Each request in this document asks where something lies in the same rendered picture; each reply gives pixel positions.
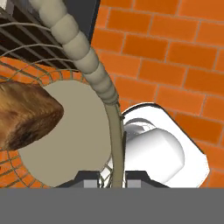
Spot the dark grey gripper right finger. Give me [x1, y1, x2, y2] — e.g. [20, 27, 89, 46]
[125, 171, 171, 189]

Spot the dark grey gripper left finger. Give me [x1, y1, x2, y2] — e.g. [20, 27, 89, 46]
[55, 171, 101, 189]

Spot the beige wire basket with handle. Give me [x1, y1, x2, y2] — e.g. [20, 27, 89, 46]
[0, 0, 128, 189]

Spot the brown bread loaf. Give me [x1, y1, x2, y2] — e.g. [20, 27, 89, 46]
[0, 80, 65, 152]

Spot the white rounded block with cylinder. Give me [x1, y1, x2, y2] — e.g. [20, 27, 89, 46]
[108, 101, 212, 189]

